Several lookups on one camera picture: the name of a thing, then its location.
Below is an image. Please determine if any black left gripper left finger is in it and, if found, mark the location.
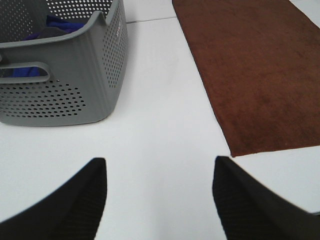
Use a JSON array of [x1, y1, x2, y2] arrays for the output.
[[0, 158, 107, 240]]

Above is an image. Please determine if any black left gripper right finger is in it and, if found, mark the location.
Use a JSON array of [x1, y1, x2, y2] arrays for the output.
[[212, 156, 320, 240]]

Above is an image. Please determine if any brown towel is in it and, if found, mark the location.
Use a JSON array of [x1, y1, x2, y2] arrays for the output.
[[172, 0, 320, 157]]

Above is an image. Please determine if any grey perforated plastic basket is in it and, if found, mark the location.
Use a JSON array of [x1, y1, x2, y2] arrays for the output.
[[0, 0, 128, 127]]

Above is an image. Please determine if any blue cloth in basket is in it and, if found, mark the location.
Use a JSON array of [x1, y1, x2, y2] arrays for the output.
[[10, 15, 85, 78]]

